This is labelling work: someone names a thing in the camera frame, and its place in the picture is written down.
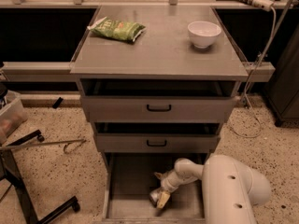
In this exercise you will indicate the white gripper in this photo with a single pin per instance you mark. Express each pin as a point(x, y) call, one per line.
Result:
point(167, 185)

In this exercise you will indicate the clear plastic bottle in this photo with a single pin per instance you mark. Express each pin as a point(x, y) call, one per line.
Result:
point(155, 197)

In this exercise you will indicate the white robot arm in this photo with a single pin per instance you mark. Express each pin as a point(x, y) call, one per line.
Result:
point(230, 188)

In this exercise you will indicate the bottom grey drawer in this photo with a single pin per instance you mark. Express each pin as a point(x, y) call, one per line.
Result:
point(130, 181)

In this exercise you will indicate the grey drawer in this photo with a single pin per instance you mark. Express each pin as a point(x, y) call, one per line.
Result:
point(130, 181)
point(120, 137)
point(125, 100)

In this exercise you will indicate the middle grey drawer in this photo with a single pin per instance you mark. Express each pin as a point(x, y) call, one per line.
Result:
point(120, 137)

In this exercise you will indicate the grey drawer cabinet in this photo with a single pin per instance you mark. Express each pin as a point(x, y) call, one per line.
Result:
point(162, 52)

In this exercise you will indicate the top grey drawer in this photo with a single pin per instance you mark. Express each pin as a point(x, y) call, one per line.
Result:
point(125, 100)

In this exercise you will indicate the metal hook rod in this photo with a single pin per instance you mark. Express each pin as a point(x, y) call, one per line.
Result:
point(56, 143)

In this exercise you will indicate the small black floor object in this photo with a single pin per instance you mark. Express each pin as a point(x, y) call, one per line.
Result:
point(57, 103)

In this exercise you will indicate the dark cabinet at right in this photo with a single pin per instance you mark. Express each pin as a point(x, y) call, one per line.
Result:
point(282, 91)

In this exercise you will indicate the black rolling stand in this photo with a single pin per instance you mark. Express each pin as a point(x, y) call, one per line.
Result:
point(9, 170)

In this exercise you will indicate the white ceramic bowl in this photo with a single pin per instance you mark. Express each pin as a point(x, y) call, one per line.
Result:
point(203, 33)

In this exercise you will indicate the green chip bag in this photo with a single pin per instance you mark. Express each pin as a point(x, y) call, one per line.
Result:
point(126, 31)

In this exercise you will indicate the clear plastic storage bin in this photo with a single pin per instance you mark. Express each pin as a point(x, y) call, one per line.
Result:
point(12, 115)

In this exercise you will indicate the black middle drawer handle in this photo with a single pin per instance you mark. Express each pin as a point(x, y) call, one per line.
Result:
point(156, 143)

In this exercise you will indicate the black drawer handle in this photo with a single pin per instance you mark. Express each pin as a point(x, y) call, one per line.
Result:
point(158, 108)
point(156, 143)

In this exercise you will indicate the black top drawer handle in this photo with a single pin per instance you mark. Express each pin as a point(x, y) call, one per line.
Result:
point(158, 108)

